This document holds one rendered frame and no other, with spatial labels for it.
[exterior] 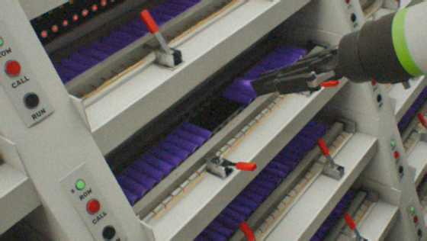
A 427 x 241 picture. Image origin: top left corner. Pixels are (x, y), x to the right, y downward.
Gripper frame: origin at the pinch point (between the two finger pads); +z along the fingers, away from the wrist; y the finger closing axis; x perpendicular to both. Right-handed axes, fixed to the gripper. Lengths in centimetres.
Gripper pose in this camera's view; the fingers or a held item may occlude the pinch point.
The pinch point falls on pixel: (272, 81)
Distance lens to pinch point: 86.3
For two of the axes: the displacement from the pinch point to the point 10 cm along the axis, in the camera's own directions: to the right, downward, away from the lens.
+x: -4.9, -8.4, -2.3
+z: -6.1, 1.4, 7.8
